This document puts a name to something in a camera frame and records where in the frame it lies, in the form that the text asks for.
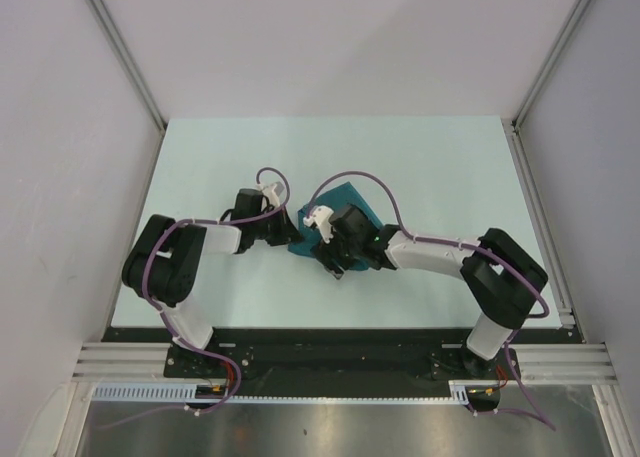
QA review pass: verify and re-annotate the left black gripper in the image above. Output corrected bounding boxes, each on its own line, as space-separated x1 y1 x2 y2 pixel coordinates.
251 205 304 247

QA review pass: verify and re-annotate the teal cloth napkin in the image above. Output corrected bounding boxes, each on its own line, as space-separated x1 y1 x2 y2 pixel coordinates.
287 181 382 259

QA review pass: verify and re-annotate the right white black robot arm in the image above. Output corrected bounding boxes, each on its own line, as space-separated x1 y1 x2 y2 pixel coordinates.
303 204 548 378

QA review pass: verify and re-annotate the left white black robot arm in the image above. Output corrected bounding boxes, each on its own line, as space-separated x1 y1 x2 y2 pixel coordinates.
121 182 302 377

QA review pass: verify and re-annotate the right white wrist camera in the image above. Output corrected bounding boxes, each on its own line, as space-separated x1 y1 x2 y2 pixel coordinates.
303 206 334 243

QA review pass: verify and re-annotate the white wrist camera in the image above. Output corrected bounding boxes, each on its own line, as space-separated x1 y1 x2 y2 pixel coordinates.
256 181 285 209
303 206 334 243

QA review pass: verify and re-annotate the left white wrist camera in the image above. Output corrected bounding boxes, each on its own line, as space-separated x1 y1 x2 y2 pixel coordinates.
256 181 285 209

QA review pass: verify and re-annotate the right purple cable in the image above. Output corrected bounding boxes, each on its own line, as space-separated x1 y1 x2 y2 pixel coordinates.
307 170 559 432

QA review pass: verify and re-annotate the purple cable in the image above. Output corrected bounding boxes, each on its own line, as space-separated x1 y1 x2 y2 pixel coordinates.
97 167 290 431
307 170 559 432

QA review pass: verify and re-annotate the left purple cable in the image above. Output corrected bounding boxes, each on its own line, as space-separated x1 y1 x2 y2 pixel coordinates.
97 167 290 431

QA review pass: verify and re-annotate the white slotted cable duct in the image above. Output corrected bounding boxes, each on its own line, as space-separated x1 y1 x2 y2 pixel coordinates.
91 383 481 407

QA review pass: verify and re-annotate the right aluminium corner post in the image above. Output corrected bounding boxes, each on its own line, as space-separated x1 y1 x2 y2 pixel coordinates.
514 0 609 128

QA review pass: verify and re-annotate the aluminium corner post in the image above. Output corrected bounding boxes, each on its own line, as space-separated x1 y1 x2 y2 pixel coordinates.
514 0 609 128
85 0 168 136

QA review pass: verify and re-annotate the left aluminium corner post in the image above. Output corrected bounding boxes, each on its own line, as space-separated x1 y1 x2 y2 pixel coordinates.
85 0 168 136

